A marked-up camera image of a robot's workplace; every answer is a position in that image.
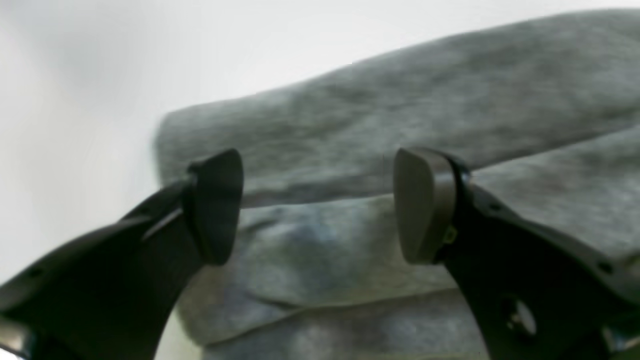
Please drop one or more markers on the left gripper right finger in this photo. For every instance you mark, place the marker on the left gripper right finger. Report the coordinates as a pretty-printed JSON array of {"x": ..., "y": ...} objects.
[{"x": 535, "y": 293}]

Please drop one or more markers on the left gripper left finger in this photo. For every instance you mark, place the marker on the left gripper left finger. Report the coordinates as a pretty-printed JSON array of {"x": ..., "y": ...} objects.
[{"x": 108, "y": 294}]

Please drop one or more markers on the heather grey T-shirt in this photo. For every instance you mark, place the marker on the heather grey T-shirt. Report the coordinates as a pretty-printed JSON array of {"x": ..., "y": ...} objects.
[{"x": 543, "y": 113}]

